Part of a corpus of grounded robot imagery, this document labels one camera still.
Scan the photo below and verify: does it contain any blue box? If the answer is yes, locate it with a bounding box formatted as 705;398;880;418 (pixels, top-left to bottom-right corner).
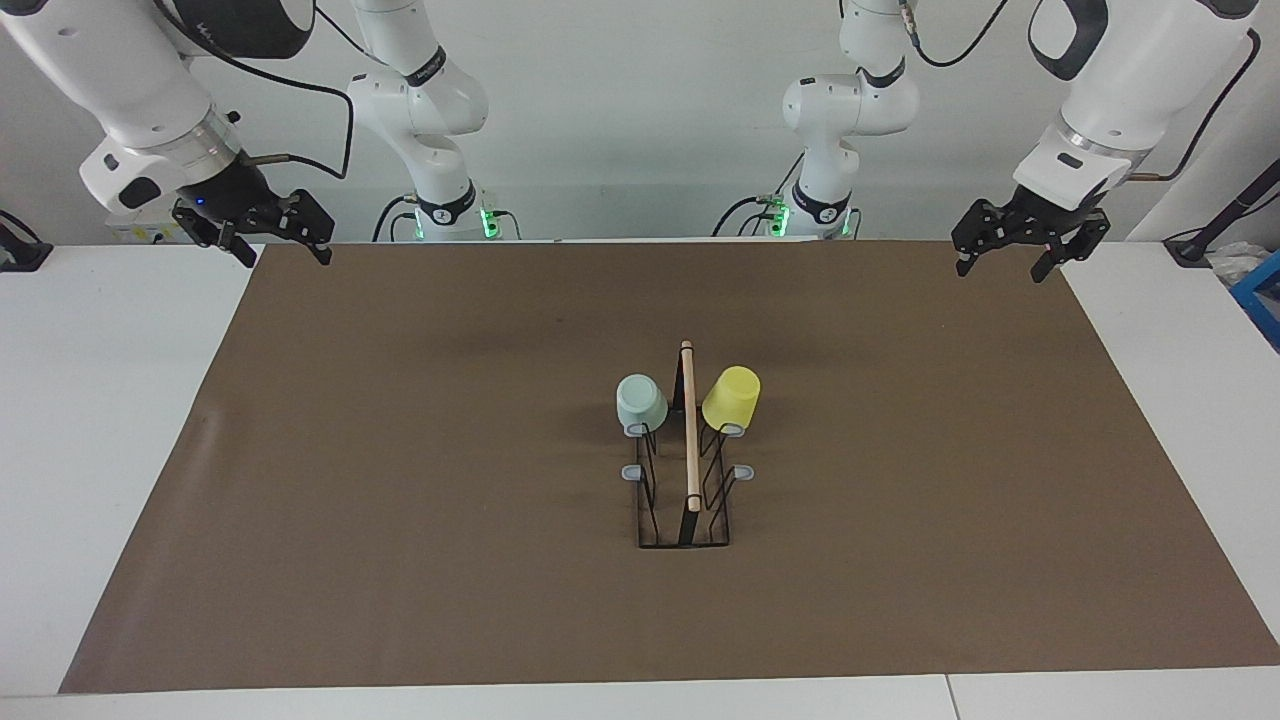
1230;250;1280;351

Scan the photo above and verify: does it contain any white power strip box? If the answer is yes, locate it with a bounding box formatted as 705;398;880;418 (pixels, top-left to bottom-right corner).
105;210;216;244

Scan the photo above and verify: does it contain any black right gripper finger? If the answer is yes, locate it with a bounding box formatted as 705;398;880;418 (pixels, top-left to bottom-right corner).
170;198;259;269
280;188;336;267

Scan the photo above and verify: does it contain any brown table mat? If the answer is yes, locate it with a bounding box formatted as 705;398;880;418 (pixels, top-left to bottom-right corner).
58;240;1280;695

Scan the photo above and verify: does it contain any yellow plastic cup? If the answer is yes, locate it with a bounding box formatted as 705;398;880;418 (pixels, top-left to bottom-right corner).
702;366;761;433

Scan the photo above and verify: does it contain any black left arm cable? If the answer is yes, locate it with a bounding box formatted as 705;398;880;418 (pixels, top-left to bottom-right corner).
895;0;1263;183

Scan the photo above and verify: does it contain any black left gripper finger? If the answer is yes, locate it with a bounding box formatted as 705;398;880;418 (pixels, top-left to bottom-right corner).
1030;208;1113;285
950;200;1016;278

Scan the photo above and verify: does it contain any black base cable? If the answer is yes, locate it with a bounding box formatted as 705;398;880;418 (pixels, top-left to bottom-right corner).
372;193;416;243
712;150;806;238

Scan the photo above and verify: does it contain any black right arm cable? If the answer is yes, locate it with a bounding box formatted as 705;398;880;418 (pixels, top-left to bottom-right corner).
155;0;356;179

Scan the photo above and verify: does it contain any black wire cup rack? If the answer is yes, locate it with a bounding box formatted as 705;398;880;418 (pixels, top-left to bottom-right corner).
622;340;756;550

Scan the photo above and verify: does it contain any clear plastic bag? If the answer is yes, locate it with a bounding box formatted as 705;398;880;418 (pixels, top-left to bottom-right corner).
1207;243;1273;291

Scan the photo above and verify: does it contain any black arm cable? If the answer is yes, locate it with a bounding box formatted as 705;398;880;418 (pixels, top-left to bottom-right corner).
155;0;356;179
895;0;1263;183

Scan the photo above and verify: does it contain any pale green plastic cup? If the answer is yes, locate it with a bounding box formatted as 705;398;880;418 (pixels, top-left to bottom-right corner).
615;374;669;436

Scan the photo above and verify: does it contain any black clamp mount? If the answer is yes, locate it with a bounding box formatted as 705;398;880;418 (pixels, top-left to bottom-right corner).
0;210;53;273

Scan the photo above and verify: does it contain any black stand with pole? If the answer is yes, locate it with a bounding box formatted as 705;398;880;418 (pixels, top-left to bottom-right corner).
1163;158;1280;268

